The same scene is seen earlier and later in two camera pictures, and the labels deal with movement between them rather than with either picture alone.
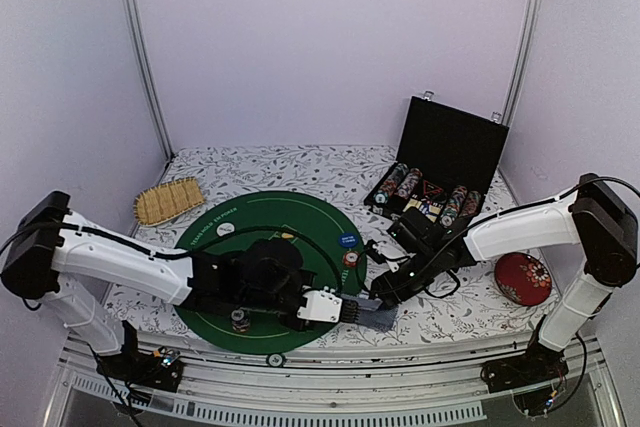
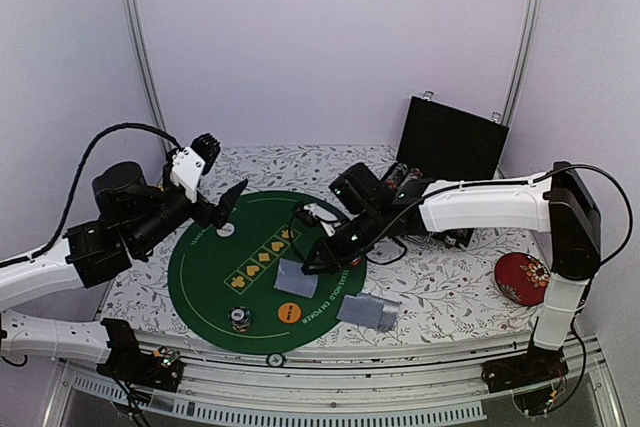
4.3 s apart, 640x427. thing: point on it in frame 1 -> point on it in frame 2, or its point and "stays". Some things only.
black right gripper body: [425, 272] -> [369, 233]
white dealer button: [224, 228] stays
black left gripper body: [258, 301] -> [150, 231]
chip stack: [240, 321] stays
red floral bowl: [523, 279] stays
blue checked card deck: [369, 313] stays
